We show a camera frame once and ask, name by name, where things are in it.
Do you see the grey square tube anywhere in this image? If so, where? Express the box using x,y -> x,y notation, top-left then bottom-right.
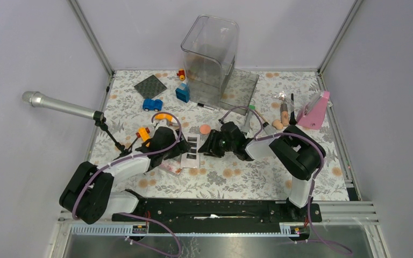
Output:
241,105 -> 255,135

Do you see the orange cream tube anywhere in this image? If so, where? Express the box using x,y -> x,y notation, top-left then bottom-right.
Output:
154,113 -> 178,127

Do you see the black mascara stick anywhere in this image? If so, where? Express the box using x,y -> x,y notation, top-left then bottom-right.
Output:
289,93 -> 297,125

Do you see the clear pink nail box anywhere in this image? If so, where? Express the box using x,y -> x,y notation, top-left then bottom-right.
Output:
159,160 -> 183,175

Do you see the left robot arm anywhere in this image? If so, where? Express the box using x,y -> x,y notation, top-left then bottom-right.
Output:
59,117 -> 189,224

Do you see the blue toy car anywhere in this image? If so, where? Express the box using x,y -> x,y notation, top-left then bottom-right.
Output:
142,99 -> 163,112

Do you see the beige makeup sponge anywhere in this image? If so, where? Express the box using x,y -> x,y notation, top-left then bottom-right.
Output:
272,119 -> 284,131

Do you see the white eyelash card packet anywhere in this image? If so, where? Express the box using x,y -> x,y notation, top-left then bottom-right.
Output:
180,134 -> 200,168

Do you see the dark grey building plate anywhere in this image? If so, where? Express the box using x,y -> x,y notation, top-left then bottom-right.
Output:
134,75 -> 167,99

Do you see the blue toy block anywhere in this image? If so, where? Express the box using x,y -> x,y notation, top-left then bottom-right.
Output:
175,83 -> 190,103

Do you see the silver microphone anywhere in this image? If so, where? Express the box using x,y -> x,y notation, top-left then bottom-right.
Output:
22,91 -> 106,123

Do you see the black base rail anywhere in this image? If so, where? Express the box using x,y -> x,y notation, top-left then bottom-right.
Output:
111,198 -> 322,234

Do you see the yellow red toy block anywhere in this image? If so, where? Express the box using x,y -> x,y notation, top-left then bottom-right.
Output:
136,127 -> 151,142

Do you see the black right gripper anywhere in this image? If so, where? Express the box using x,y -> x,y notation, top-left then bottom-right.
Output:
198,129 -> 236,158

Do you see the orange round sponge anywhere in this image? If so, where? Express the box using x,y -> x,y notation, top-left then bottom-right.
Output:
199,124 -> 211,135

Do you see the pink stand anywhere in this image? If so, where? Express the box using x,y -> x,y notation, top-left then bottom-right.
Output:
296,91 -> 330,130

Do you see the beige foundation tube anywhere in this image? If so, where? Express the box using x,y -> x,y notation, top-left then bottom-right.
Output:
280,102 -> 289,126

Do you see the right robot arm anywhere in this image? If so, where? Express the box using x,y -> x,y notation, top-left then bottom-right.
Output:
198,122 -> 326,222

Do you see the clear acrylic organizer box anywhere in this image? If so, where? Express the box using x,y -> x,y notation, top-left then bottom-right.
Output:
181,15 -> 259,115

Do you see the red yellow toy piece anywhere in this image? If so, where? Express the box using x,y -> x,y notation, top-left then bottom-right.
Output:
176,69 -> 186,81

